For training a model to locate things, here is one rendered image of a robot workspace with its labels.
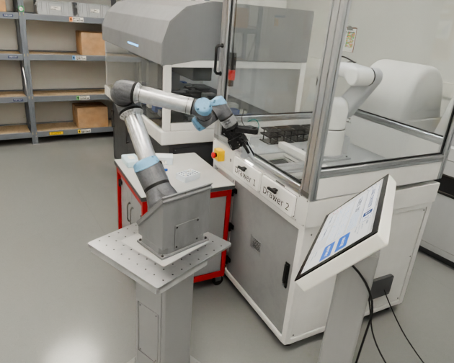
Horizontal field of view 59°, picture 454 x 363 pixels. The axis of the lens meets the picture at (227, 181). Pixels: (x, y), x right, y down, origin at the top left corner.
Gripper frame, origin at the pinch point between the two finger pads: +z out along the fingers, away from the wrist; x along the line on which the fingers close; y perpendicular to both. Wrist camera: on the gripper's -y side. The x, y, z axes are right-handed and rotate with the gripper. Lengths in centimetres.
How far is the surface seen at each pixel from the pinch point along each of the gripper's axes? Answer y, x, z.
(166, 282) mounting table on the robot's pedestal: 33, 77, 3
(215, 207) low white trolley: 42, -18, 27
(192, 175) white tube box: 45, -24, 3
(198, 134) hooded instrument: 52, -87, -2
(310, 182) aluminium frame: -23.5, 23.7, 14.6
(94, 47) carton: 197, -318, -106
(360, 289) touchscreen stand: -31, 80, 31
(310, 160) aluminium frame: -27.6, 20.7, 6.1
